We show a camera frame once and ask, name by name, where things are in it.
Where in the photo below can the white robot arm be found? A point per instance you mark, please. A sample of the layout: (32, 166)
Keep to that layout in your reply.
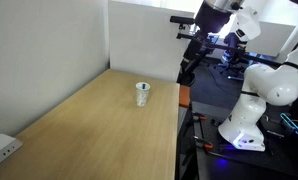
(262, 85)

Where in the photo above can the white patterned paper cup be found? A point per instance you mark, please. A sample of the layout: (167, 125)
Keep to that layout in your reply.
(142, 94)

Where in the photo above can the white partition board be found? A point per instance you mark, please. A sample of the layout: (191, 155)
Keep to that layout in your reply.
(142, 40)

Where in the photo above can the orange black clamp far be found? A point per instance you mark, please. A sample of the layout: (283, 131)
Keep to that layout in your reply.
(199, 116)

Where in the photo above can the orange black clamp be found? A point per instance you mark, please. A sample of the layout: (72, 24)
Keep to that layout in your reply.
(199, 116)
(205, 144)

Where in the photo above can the orange black clamp near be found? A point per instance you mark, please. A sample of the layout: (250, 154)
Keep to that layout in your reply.
(205, 144)

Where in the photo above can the cyan lit computer case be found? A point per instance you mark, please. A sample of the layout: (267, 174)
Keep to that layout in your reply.
(289, 124)

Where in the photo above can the white box on table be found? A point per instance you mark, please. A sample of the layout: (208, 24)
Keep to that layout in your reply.
(8, 145)

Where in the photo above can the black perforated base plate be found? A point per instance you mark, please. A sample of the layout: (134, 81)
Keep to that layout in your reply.
(223, 162)

